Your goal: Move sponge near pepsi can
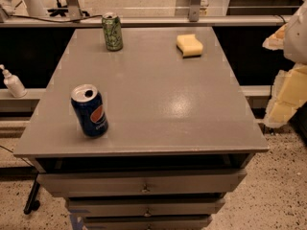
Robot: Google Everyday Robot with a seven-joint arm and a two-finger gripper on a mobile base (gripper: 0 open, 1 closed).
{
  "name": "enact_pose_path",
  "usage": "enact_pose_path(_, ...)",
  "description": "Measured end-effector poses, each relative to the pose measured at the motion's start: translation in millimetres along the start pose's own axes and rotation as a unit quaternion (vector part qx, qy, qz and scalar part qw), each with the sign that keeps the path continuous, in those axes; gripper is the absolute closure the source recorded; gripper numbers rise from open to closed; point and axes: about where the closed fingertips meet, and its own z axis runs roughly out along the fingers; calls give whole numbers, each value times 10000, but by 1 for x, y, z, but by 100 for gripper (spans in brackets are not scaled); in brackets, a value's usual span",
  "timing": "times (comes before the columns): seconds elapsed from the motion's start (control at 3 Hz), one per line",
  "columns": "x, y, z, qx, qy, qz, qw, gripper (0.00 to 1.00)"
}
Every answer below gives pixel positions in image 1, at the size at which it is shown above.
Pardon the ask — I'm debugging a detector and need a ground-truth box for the grey drawer cabinet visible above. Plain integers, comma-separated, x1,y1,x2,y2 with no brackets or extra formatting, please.
12,26,270,230

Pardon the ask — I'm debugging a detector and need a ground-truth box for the grey drawer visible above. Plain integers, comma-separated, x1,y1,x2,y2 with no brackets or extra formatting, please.
37,169,247,197
66,198,224,217
83,216,212,230

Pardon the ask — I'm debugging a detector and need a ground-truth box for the middle grey drawer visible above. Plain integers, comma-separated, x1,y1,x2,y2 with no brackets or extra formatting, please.
66,198,224,217

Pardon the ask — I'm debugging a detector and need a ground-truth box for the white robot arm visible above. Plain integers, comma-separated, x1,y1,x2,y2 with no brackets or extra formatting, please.
263,2,307,128

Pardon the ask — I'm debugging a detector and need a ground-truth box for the yellow sponge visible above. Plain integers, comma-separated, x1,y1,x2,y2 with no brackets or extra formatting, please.
177,34,203,58

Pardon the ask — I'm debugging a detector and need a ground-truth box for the bottom grey drawer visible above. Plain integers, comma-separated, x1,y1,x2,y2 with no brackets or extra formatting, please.
83,216,212,230

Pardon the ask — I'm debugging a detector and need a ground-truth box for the black cable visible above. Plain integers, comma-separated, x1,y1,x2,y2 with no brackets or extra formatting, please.
12,13,104,24

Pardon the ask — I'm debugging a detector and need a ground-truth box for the green soda can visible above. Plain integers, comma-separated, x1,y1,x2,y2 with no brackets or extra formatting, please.
102,12,123,51

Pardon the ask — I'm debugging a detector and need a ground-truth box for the top grey drawer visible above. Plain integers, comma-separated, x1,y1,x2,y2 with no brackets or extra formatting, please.
37,169,247,197

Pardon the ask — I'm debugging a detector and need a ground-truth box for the blue pepsi can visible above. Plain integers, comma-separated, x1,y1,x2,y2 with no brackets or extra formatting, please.
71,84,108,137

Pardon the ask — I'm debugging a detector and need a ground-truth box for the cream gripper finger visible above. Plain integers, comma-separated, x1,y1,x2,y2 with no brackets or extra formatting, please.
263,63,307,128
262,24,287,51

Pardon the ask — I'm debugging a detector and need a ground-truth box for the white pump bottle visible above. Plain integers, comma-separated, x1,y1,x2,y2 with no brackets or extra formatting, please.
0,64,27,98

